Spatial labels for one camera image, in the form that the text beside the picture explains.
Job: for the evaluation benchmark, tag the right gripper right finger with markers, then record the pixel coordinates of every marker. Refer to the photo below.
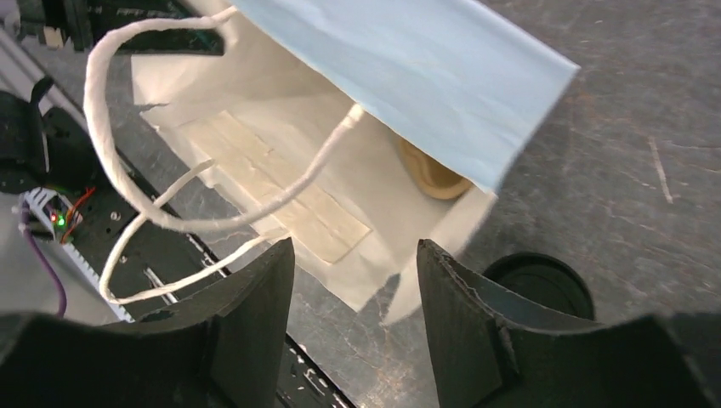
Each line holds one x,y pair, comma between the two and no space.
491,347

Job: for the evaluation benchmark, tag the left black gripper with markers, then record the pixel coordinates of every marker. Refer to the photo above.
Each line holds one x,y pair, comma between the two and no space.
82,23

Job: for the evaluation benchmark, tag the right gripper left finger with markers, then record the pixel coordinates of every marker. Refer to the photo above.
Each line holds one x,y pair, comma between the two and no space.
221,347

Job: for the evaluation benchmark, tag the brown pulp cup carrier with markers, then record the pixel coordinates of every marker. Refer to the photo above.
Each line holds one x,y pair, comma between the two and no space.
430,176

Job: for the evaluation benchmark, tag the light blue paper bag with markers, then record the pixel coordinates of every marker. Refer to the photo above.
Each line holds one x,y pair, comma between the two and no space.
293,130

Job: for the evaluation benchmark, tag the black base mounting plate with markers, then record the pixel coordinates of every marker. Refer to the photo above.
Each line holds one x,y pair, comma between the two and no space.
87,224

